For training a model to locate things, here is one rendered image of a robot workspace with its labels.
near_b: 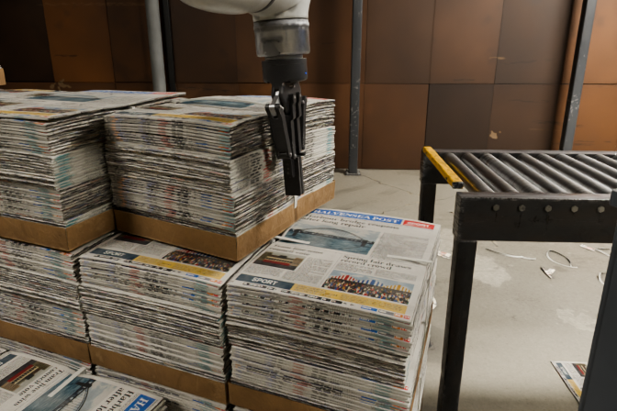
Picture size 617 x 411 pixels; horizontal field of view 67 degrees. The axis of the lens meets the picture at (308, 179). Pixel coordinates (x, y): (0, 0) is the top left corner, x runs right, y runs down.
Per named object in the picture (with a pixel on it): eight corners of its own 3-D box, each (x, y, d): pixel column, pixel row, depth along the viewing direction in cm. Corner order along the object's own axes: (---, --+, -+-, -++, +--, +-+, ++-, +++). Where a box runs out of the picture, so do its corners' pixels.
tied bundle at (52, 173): (69, 256, 79) (47, 122, 72) (-44, 231, 90) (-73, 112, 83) (197, 192, 113) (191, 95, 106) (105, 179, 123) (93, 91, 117)
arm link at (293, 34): (242, 23, 73) (246, 61, 75) (296, 17, 70) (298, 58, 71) (268, 25, 81) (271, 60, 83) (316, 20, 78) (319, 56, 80)
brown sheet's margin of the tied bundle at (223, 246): (237, 262, 75) (235, 238, 74) (115, 229, 88) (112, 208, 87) (286, 228, 89) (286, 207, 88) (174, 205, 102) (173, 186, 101)
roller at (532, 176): (580, 202, 121) (566, 216, 122) (513, 158, 166) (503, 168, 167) (566, 190, 120) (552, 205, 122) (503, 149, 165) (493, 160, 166)
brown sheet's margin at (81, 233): (69, 252, 79) (64, 228, 78) (-43, 227, 89) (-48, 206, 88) (197, 188, 113) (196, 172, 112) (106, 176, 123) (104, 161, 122)
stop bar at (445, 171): (451, 188, 125) (451, 182, 124) (421, 151, 166) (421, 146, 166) (463, 189, 125) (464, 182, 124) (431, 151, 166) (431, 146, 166)
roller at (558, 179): (595, 191, 120) (605, 205, 121) (523, 149, 165) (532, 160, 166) (577, 202, 121) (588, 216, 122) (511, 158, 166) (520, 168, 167)
